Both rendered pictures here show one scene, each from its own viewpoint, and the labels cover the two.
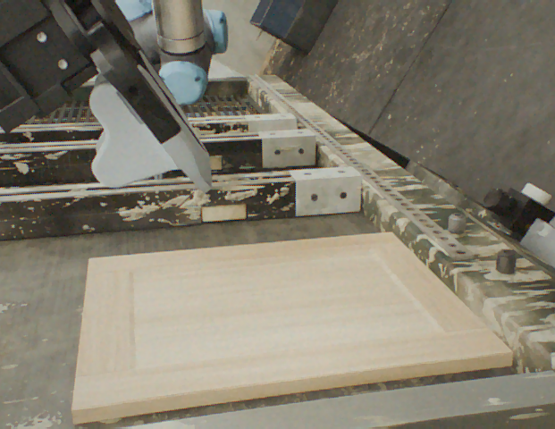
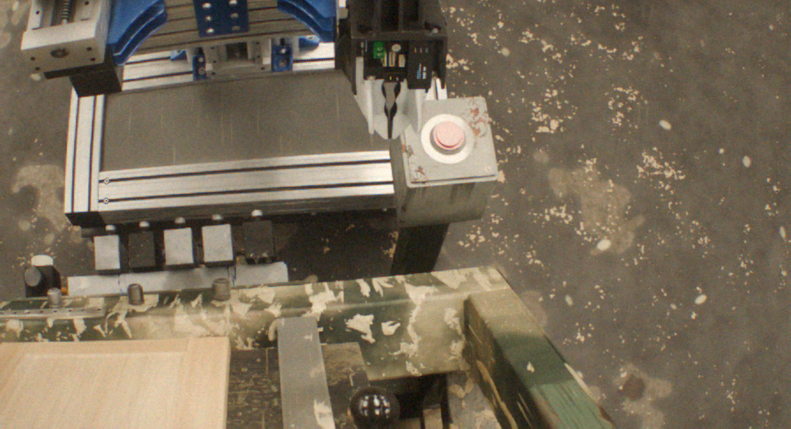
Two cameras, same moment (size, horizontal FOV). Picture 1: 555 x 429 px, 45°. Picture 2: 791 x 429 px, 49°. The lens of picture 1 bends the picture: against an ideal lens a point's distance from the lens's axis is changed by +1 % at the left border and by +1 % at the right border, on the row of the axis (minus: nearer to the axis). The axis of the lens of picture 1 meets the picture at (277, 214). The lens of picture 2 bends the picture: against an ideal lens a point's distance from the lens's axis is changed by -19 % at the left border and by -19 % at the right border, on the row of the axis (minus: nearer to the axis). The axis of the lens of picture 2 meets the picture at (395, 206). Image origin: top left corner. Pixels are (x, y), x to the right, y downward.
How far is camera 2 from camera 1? 0.99 m
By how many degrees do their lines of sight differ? 80
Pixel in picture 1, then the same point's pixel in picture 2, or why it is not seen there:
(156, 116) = not seen: hidden behind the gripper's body
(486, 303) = (177, 319)
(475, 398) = (301, 342)
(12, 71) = (435, 49)
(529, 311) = (203, 307)
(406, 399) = (294, 360)
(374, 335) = (171, 376)
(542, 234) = (84, 287)
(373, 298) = (109, 368)
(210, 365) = not seen: outside the picture
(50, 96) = (438, 63)
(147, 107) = not seen: hidden behind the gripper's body
